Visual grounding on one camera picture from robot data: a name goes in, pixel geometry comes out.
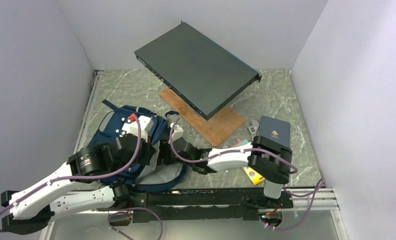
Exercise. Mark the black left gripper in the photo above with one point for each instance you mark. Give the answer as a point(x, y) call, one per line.
point(149, 150)

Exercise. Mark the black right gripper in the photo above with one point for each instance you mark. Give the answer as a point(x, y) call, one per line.
point(164, 148)

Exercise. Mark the navy blue student backpack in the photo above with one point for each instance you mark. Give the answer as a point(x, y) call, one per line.
point(146, 173)

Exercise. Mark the dark blue bottom book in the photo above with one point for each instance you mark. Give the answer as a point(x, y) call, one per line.
point(276, 130)

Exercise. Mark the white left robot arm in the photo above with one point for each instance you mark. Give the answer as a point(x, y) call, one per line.
point(32, 209)

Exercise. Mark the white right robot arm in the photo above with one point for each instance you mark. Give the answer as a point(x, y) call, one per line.
point(272, 160)

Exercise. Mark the brown wooden base board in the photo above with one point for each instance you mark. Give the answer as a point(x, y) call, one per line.
point(215, 130)

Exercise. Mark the dark grey rack unit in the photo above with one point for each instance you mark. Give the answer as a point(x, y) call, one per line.
point(200, 71)

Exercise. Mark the yellow crayon box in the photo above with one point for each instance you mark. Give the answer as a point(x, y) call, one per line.
point(253, 176)

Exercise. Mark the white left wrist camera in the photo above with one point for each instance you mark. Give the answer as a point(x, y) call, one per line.
point(142, 125)

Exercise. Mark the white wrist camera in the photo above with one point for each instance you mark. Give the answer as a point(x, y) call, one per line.
point(142, 125)
point(176, 132)

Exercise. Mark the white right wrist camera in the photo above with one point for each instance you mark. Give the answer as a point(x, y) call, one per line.
point(176, 132)

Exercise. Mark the black front rail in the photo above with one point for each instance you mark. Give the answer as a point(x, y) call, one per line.
point(243, 203)

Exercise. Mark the red handled adjustable wrench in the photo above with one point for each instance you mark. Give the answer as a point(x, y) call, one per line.
point(253, 128)

